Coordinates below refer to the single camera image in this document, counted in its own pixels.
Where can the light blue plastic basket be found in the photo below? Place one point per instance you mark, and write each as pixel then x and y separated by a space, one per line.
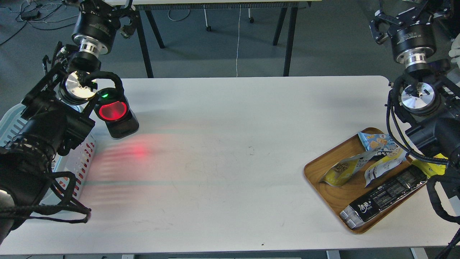
pixel 78 161

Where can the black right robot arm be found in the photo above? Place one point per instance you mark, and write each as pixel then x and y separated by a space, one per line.
pixel 423 96

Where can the black table legs background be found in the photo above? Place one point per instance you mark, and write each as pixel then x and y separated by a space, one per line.
pixel 149 5

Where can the black barcode scanner red window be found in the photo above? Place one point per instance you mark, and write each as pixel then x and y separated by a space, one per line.
pixel 114 110

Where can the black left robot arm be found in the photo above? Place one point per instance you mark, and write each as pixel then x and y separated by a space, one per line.
pixel 57 111

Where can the black long snack package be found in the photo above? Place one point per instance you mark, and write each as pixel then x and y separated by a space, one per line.
pixel 379 199

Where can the wooden tray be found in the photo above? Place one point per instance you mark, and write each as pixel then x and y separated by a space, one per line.
pixel 337 198

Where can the blue snack packet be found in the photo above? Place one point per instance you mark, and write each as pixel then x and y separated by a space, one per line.
pixel 372 141

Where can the yellow cartoon face snack bag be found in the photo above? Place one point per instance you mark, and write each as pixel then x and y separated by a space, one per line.
pixel 429 169

